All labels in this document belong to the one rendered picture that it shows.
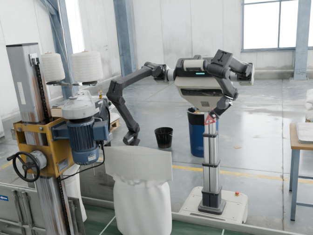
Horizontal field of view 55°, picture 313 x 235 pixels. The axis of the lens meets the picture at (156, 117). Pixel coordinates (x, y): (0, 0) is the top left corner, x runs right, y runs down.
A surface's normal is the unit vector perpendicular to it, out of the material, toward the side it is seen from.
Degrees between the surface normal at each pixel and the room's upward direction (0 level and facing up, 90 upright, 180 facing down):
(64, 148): 90
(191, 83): 40
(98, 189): 90
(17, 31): 90
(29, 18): 90
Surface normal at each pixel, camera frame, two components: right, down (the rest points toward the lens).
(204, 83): -0.32, -0.54
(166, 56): -0.37, 0.30
